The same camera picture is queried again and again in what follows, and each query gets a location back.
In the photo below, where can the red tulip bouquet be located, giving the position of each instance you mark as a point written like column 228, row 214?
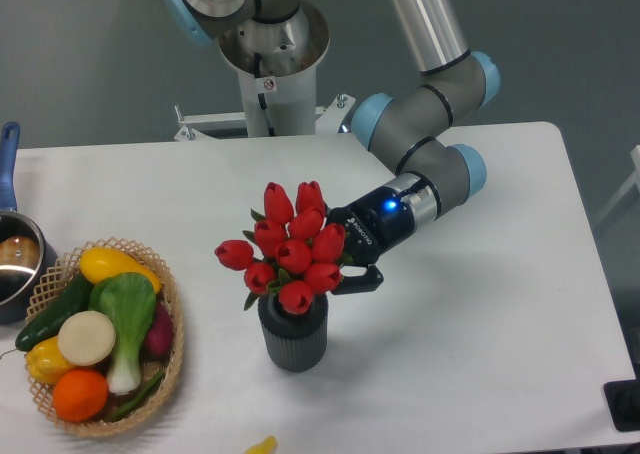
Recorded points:
column 293, row 252

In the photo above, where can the green cucumber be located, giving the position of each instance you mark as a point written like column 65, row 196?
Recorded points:
column 73, row 299

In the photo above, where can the purple sweet potato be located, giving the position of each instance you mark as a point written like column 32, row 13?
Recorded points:
column 159, row 338

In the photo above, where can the yellow lemon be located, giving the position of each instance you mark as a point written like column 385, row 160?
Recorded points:
column 45, row 362

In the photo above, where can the yellow squash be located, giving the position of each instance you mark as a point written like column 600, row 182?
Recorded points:
column 100, row 263

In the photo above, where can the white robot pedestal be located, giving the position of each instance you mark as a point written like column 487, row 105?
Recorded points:
column 276, row 67

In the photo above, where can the black device at table edge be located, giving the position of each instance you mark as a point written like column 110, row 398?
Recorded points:
column 623, row 403

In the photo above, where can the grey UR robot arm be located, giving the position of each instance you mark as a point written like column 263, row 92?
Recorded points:
column 401, row 134

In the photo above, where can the blue handled saucepan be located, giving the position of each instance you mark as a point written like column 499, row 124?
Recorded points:
column 25, row 252

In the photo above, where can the green bok choy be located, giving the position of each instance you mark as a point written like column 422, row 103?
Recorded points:
column 128, row 300

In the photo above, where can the dark grey ribbed vase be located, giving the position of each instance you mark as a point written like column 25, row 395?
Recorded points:
column 295, row 343

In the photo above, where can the woven wicker basket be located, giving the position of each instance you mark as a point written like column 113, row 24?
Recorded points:
column 50, row 286

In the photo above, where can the white metal frame right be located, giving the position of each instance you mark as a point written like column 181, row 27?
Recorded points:
column 623, row 197

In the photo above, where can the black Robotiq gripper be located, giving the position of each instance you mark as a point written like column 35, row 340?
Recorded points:
column 374, row 223

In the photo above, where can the orange fruit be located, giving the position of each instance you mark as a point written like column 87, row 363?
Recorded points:
column 80, row 394

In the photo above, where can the beige round bun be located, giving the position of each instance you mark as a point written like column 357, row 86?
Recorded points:
column 86, row 338

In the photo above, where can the green bean pod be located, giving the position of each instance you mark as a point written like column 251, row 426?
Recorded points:
column 148, row 389

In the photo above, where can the yellow banana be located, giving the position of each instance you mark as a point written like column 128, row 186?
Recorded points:
column 266, row 446

